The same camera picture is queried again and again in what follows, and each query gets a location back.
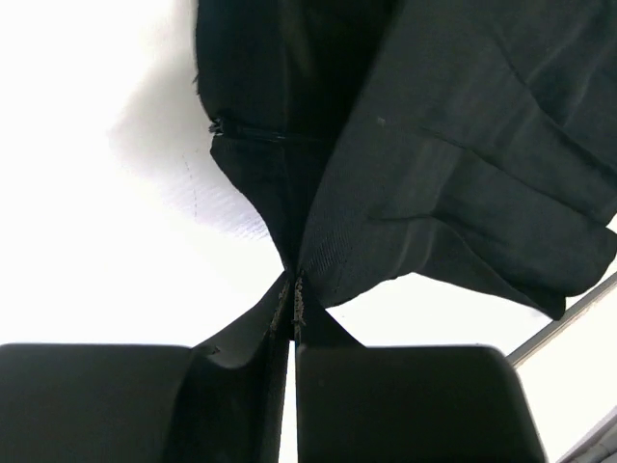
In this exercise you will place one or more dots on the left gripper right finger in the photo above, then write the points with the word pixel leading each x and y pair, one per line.
pixel 403 404

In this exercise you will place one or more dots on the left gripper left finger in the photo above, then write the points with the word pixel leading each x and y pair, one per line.
pixel 219 401

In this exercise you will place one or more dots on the black pleated skirt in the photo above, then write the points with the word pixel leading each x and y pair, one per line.
pixel 470 142

